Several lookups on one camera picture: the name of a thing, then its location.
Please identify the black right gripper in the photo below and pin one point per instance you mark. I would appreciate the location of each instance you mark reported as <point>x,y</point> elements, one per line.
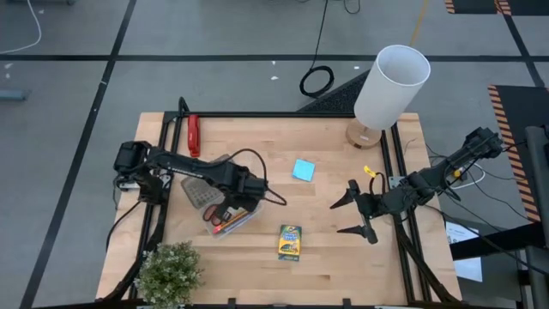
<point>371,206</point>

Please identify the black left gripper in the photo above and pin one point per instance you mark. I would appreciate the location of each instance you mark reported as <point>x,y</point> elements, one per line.
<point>244,189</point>

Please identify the blue sticky note pad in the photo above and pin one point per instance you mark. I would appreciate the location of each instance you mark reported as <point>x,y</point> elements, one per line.
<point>303,170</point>

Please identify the yellow green crayon box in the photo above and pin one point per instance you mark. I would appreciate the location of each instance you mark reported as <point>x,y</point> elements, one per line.
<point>290,242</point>

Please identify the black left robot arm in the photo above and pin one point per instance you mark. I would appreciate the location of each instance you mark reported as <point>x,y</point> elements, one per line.
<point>188,169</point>

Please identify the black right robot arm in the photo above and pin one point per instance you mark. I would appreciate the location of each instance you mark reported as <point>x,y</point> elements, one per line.
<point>442,176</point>

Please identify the clear plastic pencil case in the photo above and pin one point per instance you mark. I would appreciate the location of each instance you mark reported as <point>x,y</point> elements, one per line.
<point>197,195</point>

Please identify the red stapler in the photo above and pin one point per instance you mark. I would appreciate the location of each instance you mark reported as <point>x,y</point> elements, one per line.
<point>194,137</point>

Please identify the potted artificial plant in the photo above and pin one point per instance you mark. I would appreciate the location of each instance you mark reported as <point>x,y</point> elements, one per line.
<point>169,274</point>

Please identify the black perforated floor mat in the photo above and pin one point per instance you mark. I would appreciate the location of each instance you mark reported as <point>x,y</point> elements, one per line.
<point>339,101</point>

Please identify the white paper sheet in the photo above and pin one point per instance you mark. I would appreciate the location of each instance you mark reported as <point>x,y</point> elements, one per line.
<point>469,268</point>

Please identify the white shade wooden table lamp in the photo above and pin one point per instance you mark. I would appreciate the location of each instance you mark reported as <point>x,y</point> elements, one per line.
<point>390,90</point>

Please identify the black stand beam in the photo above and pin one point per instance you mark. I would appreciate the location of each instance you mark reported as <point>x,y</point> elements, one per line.
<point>493,245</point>

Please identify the black mat with striped edge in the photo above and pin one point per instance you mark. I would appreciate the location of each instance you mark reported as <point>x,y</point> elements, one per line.
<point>472,6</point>
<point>523,107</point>

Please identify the grey floor bar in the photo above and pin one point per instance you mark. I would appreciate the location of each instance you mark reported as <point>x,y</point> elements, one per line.
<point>10,95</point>

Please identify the black frame clamp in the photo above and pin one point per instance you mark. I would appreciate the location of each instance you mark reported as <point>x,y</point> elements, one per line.
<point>232,304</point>
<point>347,304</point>

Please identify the black metal table frame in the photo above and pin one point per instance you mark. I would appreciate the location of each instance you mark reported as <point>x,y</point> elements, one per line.
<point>257,114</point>

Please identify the grey metal post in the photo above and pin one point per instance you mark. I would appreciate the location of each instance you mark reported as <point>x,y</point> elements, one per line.
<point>538,193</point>

